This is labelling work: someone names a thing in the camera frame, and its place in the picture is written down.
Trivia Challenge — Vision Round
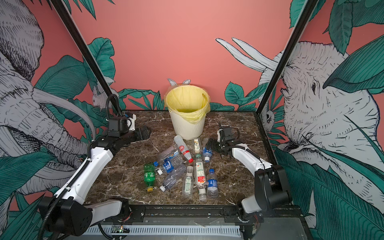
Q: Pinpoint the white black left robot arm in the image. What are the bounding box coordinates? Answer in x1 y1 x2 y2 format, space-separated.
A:
37 126 152 240

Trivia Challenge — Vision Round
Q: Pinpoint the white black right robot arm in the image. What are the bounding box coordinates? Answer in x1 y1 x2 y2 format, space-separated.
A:
213 139 293 224

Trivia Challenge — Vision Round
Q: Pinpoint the white ribbed waste bin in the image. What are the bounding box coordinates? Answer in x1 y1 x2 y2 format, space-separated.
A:
168 110 206 140

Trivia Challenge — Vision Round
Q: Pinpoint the yellow plastic bin liner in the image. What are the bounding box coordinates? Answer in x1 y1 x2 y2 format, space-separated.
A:
164 85 211 124

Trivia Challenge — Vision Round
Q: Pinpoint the small clear bottle bird label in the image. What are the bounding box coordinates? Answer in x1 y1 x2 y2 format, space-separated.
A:
194 138 202 154

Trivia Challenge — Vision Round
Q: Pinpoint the tall bottle red green label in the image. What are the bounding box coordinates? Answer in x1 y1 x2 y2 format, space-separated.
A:
194 154 207 202

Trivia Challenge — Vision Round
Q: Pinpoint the white bottle red band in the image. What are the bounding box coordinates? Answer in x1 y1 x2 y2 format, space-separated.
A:
174 135 194 163

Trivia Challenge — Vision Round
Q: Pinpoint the clear bottle white cap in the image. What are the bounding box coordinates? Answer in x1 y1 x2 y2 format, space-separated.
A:
160 164 187 192

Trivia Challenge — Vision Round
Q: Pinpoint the clear bottle blue cap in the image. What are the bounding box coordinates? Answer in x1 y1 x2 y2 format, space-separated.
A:
154 155 187 175

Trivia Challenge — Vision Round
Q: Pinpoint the crushed clear bottle blue label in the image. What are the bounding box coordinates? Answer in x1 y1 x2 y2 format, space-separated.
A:
156 145 182 161

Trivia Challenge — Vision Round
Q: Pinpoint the blue label bottle blue cap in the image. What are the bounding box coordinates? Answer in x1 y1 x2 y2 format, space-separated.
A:
207 169 219 199

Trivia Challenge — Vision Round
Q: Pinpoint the clear bottle green label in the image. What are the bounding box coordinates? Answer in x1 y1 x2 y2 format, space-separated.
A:
182 166 194 198

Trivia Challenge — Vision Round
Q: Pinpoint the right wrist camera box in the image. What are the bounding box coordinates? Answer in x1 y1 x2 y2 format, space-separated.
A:
218 127 236 144

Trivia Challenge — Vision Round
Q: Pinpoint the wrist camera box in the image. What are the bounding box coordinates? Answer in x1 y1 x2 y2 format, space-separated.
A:
108 112 137 137
218 127 236 144

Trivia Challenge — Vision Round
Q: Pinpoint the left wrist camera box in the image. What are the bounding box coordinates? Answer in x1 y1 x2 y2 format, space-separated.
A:
108 112 137 137

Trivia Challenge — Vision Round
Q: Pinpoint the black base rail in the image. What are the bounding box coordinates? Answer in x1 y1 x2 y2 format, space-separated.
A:
104 205 264 225

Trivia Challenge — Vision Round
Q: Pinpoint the white slotted cable duct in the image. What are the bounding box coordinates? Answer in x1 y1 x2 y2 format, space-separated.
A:
103 225 243 237

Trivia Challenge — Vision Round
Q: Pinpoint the black left frame post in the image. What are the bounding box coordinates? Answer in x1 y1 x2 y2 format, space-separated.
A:
51 1 121 110

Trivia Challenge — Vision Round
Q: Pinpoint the black frame post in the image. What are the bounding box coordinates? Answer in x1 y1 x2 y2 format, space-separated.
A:
51 1 121 110
256 0 318 116

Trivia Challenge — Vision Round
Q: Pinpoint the black right frame post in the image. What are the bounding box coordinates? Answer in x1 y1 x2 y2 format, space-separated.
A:
256 0 318 116

